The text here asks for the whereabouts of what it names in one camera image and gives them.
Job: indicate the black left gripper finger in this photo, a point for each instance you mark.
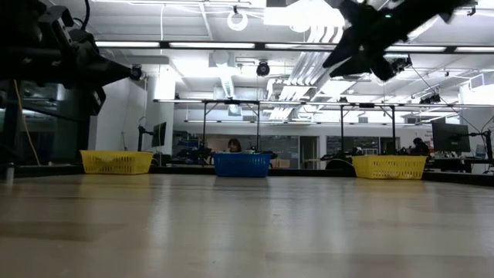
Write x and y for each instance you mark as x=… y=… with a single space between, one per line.
x=112 y=70

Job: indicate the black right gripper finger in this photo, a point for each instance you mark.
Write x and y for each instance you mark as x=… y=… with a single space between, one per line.
x=343 y=48
x=351 y=65

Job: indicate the black ceiling spotlights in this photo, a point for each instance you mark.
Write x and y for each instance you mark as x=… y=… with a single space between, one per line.
x=401 y=63
x=430 y=99

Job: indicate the yellow plastic basket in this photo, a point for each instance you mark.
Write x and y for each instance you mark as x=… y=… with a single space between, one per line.
x=117 y=162
x=389 y=167

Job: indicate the black office chair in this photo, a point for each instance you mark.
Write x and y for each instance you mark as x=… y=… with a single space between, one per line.
x=339 y=165

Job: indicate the person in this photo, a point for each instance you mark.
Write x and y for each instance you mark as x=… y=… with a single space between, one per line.
x=420 y=147
x=234 y=145

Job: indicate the small grey cylinder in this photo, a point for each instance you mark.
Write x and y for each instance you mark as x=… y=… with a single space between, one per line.
x=9 y=173

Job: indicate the brown cardboard box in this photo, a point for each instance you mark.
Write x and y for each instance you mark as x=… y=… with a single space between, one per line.
x=280 y=163

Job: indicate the black computer monitor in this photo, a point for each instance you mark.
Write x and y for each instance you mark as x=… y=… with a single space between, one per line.
x=449 y=137

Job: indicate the blue plastic basket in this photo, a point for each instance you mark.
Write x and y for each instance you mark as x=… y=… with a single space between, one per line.
x=242 y=166

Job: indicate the black hanging dome camera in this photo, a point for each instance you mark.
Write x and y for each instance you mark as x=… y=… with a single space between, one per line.
x=137 y=73
x=263 y=69

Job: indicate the silver ceiling duct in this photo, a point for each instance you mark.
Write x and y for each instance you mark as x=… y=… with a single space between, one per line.
x=308 y=65

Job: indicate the black glass partition frame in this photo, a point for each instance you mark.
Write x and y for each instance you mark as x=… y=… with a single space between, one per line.
x=58 y=131

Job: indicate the black metal rig frame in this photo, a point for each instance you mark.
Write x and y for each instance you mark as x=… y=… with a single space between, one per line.
x=341 y=131

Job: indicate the black wall monitor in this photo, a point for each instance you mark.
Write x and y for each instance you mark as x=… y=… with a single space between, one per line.
x=159 y=134

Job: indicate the long ceiling light rail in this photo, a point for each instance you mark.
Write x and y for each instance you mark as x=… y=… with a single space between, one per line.
x=212 y=45

